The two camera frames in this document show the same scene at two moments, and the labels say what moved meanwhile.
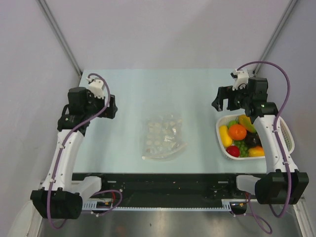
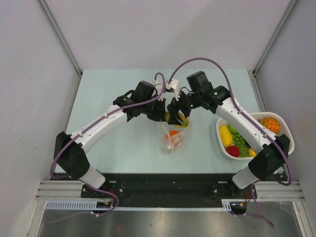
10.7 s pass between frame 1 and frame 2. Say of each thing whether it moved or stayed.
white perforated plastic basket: stayed
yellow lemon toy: stayed
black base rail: stayed
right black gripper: moved
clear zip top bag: moved
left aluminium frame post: stayed
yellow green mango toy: moved
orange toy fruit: moved
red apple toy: stayed
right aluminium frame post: stayed
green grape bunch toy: stayed
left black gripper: moved
